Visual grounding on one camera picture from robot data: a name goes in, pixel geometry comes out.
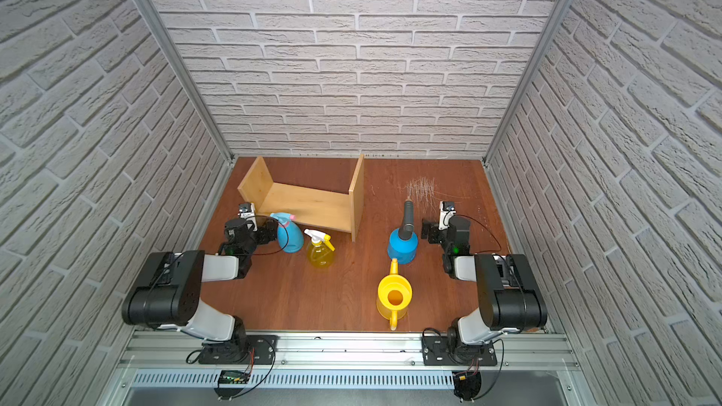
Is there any light blue pink spray bottle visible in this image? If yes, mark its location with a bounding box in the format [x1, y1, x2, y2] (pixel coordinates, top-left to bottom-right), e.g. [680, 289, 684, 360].
[270, 212, 304, 254]

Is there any blue grey pressure sprayer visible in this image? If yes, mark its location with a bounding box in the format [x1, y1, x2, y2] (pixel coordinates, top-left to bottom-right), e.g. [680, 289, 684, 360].
[387, 199, 419, 265]

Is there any yellow spray bottle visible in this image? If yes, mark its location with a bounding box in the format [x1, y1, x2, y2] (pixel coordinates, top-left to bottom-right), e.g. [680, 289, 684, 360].
[304, 229, 335, 268]

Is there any wooden shelf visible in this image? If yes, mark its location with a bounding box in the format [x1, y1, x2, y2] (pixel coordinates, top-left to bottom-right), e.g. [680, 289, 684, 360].
[238, 156, 365, 241]

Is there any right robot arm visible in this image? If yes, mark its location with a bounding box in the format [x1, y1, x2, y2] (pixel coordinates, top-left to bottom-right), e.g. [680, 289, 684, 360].
[421, 214, 548, 365]

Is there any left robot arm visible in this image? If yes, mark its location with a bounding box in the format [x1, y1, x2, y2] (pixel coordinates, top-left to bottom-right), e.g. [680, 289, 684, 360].
[121, 216, 278, 368]

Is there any yellow watering can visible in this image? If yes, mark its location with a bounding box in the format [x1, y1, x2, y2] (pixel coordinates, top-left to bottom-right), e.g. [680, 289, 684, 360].
[376, 259, 413, 331]

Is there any left green circuit board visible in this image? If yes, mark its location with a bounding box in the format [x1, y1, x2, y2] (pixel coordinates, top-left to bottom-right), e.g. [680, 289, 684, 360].
[218, 370, 251, 386]

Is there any right round black connector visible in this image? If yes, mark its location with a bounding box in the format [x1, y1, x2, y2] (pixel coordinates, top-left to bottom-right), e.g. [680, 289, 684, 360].
[452, 371, 482, 402]

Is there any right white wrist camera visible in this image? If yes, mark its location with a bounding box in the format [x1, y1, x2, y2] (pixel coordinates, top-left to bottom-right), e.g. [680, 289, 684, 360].
[438, 201, 456, 230]

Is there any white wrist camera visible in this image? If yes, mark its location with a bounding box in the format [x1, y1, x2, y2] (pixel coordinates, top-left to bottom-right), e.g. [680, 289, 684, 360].
[238, 202, 258, 231]
[438, 201, 456, 230]

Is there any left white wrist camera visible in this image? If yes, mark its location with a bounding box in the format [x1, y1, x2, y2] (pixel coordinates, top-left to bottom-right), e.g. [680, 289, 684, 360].
[238, 202, 258, 231]

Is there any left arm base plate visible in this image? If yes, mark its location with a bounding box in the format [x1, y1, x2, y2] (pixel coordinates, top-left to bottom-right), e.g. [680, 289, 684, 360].
[197, 335, 279, 366]

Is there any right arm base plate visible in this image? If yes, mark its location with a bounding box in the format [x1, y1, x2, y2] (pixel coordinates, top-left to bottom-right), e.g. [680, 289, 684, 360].
[421, 334, 498, 368]

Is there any aluminium front rail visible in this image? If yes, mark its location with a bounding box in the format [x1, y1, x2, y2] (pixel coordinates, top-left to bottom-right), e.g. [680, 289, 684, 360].
[115, 330, 582, 373]

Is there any right corner aluminium post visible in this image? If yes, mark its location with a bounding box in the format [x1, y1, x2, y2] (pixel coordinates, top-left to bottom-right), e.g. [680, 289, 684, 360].
[482, 0, 573, 168]

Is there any corner aluminium post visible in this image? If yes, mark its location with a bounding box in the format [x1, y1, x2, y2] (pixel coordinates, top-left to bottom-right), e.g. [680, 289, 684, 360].
[133, 0, 235, 167]
[482, 0, 573, 168]

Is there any left corner aluminium post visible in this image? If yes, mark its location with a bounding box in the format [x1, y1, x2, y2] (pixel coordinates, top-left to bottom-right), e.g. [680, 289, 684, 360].
[133, 0, 235, 167]

